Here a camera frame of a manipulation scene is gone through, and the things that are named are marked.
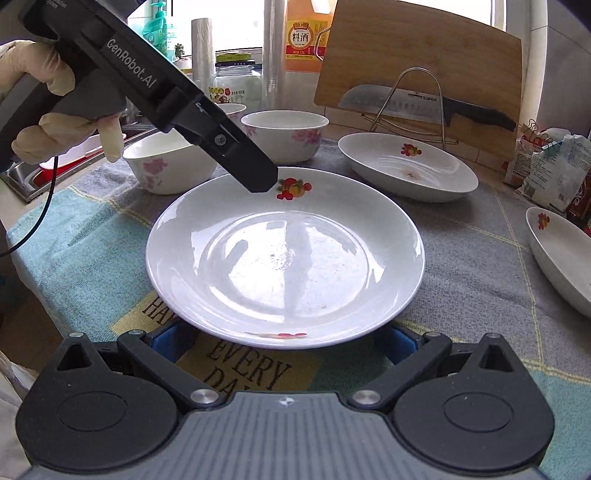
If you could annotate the white pink-flower bowl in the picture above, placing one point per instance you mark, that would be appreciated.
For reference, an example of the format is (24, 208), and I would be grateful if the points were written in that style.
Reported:
(234, 110)
(286, 143)
(157, 173)

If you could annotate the grey and blue checked towel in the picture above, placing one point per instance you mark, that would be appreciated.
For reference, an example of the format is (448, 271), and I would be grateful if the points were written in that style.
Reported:
(92, 258)

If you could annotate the white food packet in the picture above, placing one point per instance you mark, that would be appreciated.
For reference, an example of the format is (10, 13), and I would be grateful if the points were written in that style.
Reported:
(558, 180)

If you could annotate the bamboo cutting board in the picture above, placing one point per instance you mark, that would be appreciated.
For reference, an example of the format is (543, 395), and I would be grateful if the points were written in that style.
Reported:
(415, 41)

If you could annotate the white fruit-print plate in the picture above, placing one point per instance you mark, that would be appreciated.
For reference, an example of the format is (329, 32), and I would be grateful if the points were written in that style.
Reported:
(286, 258)
(563, 258)
(392, 170)

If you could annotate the orange cooking wine bottle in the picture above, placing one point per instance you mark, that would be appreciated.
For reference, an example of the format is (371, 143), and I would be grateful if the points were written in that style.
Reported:
(304, 41)

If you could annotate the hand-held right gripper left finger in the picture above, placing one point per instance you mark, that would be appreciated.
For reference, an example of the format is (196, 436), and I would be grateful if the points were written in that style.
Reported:
(168, 344)

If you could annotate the green binder clip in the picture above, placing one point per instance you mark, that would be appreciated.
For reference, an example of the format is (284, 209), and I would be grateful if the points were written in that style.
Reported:
(549, 146)

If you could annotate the green dish soap bottle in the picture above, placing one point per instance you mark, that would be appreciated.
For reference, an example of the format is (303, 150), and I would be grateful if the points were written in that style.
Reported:
(154, 34)

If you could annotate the printed food packet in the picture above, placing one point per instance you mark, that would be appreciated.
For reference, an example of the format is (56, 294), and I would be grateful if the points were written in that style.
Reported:
(519, 161)

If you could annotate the glass jar with green lid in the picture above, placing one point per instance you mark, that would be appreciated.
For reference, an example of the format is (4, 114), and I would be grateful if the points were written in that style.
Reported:
(235, 85)

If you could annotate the red and white container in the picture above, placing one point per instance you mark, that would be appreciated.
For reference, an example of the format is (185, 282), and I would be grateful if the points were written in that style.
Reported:
(78, 154)

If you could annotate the steel sink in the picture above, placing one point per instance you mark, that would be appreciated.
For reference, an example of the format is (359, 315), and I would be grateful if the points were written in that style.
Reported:
(23, 182)

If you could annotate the metal binder clip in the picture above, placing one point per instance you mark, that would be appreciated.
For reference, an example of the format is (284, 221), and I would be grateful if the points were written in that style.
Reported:
(535, 129)

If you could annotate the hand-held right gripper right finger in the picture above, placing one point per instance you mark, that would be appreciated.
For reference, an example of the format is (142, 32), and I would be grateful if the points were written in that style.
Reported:
(397, 346)

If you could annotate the small potted plant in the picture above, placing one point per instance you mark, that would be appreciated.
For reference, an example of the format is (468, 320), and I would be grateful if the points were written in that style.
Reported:
(179, 51)

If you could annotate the white clothing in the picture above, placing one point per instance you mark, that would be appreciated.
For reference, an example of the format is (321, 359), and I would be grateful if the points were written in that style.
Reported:
(9, 415)

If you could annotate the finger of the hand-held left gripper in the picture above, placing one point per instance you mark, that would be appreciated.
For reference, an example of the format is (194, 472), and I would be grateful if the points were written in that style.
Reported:
(249, 170)

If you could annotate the person's left hand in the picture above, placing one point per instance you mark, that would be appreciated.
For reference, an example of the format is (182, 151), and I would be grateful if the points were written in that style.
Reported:
(51, 69)

